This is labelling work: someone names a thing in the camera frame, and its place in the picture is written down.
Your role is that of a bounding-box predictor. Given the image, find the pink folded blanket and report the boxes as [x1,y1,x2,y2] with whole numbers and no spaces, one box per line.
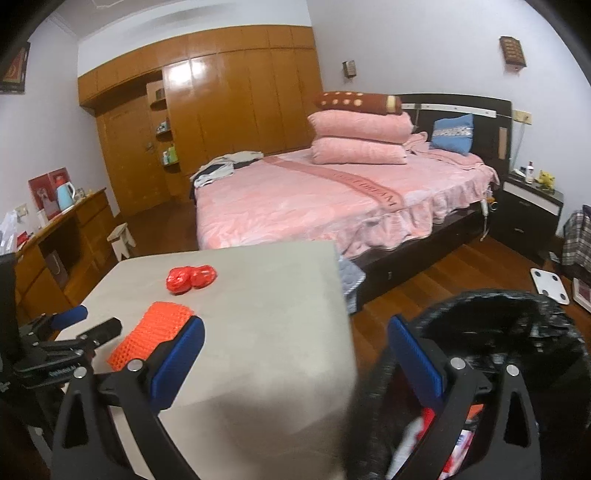
[310,137,408,165]

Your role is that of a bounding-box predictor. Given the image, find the dark nightstand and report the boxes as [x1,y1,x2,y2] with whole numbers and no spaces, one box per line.
[492,171,565,266]

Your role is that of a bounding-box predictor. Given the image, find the large wall lamp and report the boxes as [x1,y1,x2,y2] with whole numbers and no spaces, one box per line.
[499,36,527,70]

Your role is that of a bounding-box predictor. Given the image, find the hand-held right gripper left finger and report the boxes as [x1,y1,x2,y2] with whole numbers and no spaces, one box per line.
[51,316,206,480]

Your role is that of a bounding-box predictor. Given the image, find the pile of clothes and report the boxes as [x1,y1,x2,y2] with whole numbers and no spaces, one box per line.
[190,151,265,188]

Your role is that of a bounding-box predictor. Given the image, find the white corded handset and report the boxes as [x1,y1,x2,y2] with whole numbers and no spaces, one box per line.
[480,185,497,241]

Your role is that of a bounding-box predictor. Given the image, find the wooden wardrobe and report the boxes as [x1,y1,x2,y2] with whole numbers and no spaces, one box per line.
[78,25,324,217]

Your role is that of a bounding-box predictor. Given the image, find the white plastic bags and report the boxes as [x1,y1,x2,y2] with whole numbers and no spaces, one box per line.
[0,210,31,254]

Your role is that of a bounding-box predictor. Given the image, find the red box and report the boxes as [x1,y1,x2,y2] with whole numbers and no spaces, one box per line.
[28,167,72,220]

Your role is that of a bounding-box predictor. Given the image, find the framed wall picture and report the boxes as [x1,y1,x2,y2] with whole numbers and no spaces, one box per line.
[0,41,32,95]

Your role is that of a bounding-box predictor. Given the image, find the wooden desk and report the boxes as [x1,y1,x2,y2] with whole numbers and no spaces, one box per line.
[14,187,121,324]

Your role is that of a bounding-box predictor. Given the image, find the small pink towel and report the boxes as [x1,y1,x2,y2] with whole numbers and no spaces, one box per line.
[404,131,430,155]

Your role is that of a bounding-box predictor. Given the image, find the red crumpled wrapper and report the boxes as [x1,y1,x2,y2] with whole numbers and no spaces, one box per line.
[166,264,218,296]

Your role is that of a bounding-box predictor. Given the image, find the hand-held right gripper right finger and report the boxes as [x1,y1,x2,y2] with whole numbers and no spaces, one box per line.
[387,315,541,480]

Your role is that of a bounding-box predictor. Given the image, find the dark wooden bed frame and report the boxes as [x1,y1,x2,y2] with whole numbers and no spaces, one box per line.
[355,93,513,312]

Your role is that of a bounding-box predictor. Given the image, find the pink bedspread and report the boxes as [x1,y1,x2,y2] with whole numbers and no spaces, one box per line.
[194,148,502,259]

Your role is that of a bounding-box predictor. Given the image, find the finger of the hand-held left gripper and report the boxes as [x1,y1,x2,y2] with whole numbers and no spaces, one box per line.
[28,305,88,340]
[55,318,123,366]

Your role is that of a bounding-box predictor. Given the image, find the bin with black bag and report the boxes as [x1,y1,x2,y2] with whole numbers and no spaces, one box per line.
[342,288,587,480]

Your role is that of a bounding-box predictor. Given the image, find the plaid bag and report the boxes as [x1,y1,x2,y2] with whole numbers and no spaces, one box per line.
[561,205,591,268]

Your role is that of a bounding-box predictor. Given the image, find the stacked pink pillows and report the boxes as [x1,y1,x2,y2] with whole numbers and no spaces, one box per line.
[307,110,415,145]

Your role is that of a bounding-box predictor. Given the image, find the light blue kettle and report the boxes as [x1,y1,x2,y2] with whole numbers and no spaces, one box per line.
[56,181,77,210]

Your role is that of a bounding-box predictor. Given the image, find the orange foam net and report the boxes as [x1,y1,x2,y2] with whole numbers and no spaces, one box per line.
[107,301,195,372]

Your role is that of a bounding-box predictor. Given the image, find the brown dotted bolster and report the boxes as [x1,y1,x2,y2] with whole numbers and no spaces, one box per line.
[314,91,403,114]

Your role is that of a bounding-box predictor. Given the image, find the blue pillow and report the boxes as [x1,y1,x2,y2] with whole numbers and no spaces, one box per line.
[429,113,475,155]

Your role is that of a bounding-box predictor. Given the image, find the white stool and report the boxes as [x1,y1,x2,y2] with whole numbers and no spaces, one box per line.
[107,222,137,260]

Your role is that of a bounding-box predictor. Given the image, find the white bathroom scale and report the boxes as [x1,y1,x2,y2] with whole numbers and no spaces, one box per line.
[530,268,568,301]

